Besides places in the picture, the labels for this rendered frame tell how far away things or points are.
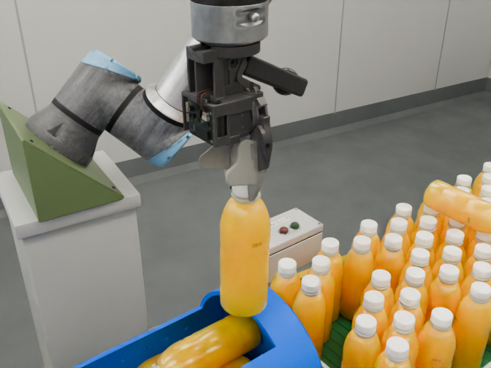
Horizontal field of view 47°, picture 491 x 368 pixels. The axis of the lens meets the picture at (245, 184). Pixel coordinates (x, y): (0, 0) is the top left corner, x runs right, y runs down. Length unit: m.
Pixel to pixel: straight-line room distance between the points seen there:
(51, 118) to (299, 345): 0.88
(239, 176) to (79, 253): 0.90
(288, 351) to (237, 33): 0.49
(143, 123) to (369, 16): 3.39
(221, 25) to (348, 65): 4.01
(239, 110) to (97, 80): 0.83
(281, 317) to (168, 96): 0.71
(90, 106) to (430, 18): 4.01
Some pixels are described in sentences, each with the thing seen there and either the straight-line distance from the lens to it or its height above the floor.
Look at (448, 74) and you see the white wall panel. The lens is 5.52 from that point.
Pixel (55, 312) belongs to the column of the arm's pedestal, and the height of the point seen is 0.80.
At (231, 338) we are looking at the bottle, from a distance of 0.98.
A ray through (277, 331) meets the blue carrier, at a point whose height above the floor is 1.22.
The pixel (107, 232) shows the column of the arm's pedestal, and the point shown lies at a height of 1.00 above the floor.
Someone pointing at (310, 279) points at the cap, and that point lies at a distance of 1.17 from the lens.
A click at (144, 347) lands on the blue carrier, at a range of 1.04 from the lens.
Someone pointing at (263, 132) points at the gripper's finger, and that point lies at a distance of 0.69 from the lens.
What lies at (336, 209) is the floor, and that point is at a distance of 3.57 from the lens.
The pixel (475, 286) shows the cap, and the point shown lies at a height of 1.11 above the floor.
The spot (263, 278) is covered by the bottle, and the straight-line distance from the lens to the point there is 0.82.
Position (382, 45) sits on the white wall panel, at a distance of 4.82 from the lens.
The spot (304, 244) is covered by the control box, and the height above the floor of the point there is 1.07.
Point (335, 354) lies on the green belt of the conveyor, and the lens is 1.32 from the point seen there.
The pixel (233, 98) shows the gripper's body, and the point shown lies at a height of 1.60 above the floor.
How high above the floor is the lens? 1.83
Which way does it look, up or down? 29 degrees down
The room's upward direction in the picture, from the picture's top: straight up
